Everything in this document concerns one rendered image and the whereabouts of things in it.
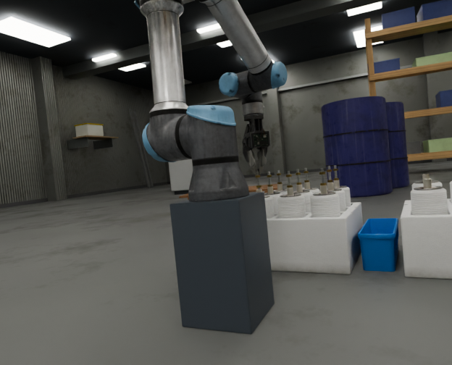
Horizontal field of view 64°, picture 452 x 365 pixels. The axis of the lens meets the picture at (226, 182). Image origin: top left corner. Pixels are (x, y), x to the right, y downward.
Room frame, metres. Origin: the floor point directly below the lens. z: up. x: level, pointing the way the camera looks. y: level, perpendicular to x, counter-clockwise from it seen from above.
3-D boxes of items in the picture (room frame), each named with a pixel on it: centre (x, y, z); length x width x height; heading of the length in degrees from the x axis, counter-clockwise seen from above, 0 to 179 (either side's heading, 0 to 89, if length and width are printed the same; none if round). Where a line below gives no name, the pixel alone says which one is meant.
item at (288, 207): (1.28, -0.22, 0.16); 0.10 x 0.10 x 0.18
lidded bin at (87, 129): (8.83, 3.18, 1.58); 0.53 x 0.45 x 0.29; 156
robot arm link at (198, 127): (0.91, 0.03, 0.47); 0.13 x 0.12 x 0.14; 53
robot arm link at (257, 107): (1.32, -0.13, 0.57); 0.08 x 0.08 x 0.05
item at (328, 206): (1.22, -0.33, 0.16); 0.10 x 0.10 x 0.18
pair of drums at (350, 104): (3.66, -1.46, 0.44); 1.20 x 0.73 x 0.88; 154
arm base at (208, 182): (0.90, 0.02, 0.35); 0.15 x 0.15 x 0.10
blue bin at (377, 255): (1.26, -0.52, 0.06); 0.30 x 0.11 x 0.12; 152
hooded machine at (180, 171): (6.31, 0.52, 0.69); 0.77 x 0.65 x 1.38; 154
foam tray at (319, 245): (1.38, -0.28, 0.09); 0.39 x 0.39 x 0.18; 62
